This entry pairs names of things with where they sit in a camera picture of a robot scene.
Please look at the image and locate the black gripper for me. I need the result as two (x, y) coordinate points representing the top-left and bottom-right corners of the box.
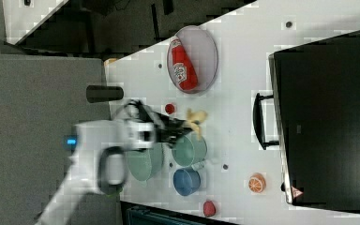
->
(138, 101), (190, 148)

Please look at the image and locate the plush peeled banana toy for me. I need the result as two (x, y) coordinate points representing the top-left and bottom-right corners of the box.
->
(185, 109), (207, 140)

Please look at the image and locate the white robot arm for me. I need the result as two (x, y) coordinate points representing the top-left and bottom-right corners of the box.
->
(35, 99), (192, 225)

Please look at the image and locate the black toaster oven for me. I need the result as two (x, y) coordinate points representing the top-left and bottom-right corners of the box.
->
(269, 30), (360, 214)

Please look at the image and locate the plush strawberry toy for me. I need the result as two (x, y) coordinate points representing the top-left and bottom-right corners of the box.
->
(165, 103), (175, 114)

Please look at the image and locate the green metal cup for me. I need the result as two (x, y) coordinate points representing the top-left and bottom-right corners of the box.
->
(172, 133), (207, 171)

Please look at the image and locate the green perforated colander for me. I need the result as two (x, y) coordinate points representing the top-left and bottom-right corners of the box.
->
(126, 143), (163, 182)

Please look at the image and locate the grey round plate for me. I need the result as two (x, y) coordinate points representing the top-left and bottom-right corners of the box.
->
(166, 25), (219, 95)

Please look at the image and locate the plush red ketchup bottle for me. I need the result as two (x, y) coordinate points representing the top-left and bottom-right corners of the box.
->
(171, 37), (199, 91)

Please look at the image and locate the black cylindrical cup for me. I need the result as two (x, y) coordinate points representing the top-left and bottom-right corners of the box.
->
(86, 85), (124, 103)

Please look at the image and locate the red plush fruit toy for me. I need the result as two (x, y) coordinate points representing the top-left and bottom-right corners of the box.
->
(202, 201), (217, 218)

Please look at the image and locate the plush orange slice toy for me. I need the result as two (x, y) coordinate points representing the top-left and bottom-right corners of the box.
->
(248, 172), (266, 193)

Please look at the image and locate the black oven door handle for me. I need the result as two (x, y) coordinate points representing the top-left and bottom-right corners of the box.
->
(252, 93), (279, 150)

